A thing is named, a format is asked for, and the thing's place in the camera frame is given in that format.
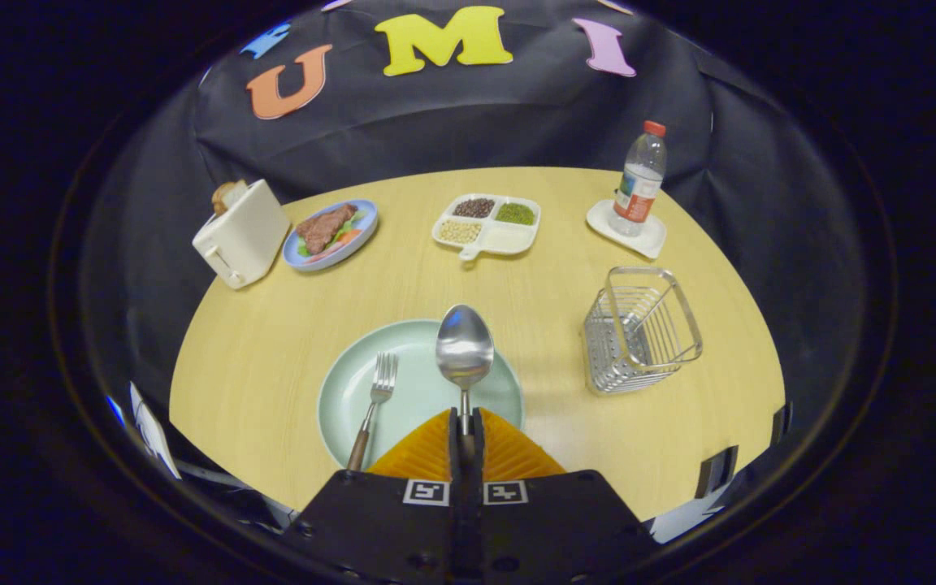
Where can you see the pale green plate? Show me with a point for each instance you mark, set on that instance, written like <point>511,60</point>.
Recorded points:
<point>411,382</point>

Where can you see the steak with vegetables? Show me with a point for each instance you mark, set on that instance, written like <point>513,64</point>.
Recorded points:
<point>326,227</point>

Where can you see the white toaster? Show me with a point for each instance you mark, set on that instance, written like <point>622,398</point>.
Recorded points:
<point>244,236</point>

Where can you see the black backdrop cloth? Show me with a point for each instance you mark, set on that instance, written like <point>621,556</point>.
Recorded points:
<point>435,122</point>

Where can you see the white square coaster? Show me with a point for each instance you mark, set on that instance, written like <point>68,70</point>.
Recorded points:
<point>648,244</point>

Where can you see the clear red-capped water bottle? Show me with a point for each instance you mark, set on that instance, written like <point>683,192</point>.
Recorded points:
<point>639,187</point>

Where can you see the white divided bean tray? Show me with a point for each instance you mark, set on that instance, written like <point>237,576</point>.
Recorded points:
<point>509,240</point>

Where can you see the toasted bread slice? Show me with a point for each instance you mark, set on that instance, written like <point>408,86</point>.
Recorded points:
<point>226,195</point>

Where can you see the blue plate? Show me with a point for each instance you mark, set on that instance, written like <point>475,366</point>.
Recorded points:
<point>331,261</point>

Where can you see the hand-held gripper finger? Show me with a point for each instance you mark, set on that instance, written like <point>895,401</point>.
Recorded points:
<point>476,520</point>
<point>458,520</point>

